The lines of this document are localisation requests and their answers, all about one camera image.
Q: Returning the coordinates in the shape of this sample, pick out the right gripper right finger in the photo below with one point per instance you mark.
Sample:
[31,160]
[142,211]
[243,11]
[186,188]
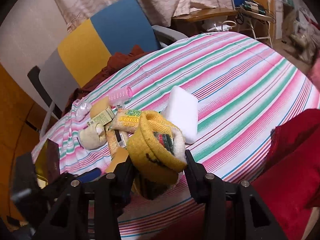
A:
[204,187]

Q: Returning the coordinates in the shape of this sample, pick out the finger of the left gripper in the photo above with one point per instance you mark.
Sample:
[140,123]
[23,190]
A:
[89,176]

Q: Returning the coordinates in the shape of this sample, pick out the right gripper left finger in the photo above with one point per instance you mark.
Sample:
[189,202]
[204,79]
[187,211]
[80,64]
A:
[112,192]

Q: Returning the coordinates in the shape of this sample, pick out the white fluffy sock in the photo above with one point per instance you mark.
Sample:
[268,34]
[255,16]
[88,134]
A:
[92,137]

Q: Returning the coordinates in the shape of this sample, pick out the yellow knitted sock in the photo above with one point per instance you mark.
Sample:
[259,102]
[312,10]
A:
[153,160]

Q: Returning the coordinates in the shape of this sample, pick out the small green white box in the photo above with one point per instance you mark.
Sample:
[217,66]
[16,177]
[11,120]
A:
[104,117]

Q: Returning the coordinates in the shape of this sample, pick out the Weidan rice cracker packet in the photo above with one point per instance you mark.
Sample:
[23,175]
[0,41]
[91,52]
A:
[126,120]

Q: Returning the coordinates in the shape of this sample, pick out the orange sponge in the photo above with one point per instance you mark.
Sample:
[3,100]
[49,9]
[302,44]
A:
[99,106]

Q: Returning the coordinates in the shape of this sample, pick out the white sponge block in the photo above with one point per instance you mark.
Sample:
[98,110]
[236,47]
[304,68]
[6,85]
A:
[182,111]

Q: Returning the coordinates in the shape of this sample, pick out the long cracker bar packet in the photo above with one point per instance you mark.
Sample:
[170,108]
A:
[115,140]

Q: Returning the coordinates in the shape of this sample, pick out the tan cardboard piece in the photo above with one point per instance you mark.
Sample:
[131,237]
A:
[120,156]

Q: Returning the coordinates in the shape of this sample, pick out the gold metal tin box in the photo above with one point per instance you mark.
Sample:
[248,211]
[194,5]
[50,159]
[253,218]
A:
[47,165]

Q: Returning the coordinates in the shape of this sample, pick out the red cloth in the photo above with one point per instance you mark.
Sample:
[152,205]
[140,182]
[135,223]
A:
[289,183]

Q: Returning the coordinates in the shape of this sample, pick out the orange wooden wardrobe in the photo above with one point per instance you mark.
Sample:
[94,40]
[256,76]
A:
[21,120]

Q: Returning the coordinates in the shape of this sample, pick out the striped pink green tablecloth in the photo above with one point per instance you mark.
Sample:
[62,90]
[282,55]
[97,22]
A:
[244,90]

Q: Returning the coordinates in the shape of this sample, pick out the grey yellow blue chair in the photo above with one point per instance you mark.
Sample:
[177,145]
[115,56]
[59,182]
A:
[85,51]

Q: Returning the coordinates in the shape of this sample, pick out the dark red jacket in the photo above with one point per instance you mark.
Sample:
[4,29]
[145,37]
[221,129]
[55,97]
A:
[115,63]

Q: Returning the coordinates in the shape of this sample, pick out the wooden side table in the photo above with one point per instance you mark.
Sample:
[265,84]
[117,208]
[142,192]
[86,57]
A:
[191,24]

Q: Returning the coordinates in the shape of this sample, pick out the blue folding chair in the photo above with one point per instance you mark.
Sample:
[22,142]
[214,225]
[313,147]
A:
[250,12]

